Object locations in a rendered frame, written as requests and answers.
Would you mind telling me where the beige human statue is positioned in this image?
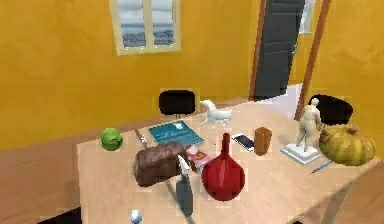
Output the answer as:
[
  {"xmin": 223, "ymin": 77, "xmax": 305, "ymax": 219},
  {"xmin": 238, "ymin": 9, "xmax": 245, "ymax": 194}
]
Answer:
[{"xmin": 280, "ymin": 97, "xmax": 323, "ymax": 166}]

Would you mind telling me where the light wooden table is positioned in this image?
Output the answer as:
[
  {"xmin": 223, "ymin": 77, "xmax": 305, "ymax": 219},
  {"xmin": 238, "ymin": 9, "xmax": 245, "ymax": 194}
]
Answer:
[{"xmin": 76, "ymin": 100, "xmax": 382, "ymax": 224}]

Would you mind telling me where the white horse figurine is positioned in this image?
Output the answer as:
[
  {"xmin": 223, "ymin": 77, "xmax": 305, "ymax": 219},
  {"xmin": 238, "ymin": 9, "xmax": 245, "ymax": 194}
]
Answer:
[{"xmin": 199, "ymin": 99, "xmax": 233, "ymax": 130}]

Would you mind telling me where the brown bread loaf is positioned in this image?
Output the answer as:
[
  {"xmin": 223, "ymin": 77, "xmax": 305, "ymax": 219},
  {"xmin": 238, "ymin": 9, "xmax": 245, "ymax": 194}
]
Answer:
[{"xmin": 133, "ymin": 141, "xmax": 185, "ymax": 188}]

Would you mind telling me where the red round vase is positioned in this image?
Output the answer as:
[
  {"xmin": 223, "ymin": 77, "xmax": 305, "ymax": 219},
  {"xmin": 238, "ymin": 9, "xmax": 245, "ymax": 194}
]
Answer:
[{"xmin": 201, "ymin": 132, "xmax": 246, "ymax": 202}]

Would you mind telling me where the grey handled knife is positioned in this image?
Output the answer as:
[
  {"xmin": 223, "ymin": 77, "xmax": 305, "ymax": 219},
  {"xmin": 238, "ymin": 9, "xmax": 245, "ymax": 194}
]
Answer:
[{"xmin": 175, "ymin": 154, "xmax": 195, "ymax": 218}]

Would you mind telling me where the dark grey room door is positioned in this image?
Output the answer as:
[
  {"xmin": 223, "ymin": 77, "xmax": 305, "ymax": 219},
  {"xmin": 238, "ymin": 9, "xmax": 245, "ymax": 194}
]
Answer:
[{"xmin": 253, "ymin": 0, "xmax": 306, "ymax": 102}]

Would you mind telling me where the blue pen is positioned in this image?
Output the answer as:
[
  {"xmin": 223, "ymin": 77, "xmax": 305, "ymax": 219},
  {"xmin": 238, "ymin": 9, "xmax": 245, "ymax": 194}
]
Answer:
[{"xmin": 310, "ymin": 159, "xmax": 334, "ymax": 175}]

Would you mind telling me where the small white ball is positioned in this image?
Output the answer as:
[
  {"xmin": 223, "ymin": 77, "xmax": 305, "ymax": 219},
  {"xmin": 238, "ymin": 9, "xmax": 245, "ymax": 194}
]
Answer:
[{"xmin": 130, "ymin": 209, "xmax": 143, "ymax": 224}]

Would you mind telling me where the red white packet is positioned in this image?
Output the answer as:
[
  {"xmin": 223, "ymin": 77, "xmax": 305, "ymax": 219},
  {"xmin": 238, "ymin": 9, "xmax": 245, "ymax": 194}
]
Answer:
[{"xmin": 183, "ymin": 144, "xmax": 218, "ymax": 174}]

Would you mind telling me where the cream framed window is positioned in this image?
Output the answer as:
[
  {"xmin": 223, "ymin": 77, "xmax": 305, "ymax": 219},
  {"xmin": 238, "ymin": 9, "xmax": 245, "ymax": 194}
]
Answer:
[{"xmin": 109, "ymin": 0, "xmax": 182, "ymax": 56}]

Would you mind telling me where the green lettuce head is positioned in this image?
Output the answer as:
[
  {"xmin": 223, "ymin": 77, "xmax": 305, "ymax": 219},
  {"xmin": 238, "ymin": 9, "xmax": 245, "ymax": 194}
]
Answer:
[{"xmin": 100, "ymin": 127, "xmax": 124, "ymax": 152}]

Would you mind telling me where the brown cup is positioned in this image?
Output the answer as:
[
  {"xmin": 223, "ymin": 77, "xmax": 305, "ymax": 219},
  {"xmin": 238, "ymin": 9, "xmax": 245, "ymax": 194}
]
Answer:
[{"xmin": 254, "ymin": 126, "xmax": 273, "ymax": 157}]

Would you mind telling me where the yellow orange pumpkin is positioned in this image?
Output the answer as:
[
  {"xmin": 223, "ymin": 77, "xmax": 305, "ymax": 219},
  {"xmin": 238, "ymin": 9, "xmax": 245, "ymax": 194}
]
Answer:
[{"xmin": 318, "ymin": 123, "xmax": 377, "ymax": 167}]

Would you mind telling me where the black chair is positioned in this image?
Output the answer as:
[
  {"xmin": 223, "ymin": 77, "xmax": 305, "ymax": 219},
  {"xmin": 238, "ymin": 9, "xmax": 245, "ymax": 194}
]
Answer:
[
  {"xmin": 158, "ymin": 89, "xmax": 197, "ymax": 122},
  {"xmin": 307, "ymin": 94, "xmax": 354, "ymax": 127}
]

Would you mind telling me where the teal book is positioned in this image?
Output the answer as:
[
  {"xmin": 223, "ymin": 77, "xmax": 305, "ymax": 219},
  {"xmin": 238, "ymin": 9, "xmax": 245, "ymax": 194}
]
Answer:
[{"xmin": 148, "ymin": 120, "xmax": 205, "ymax": 146}]

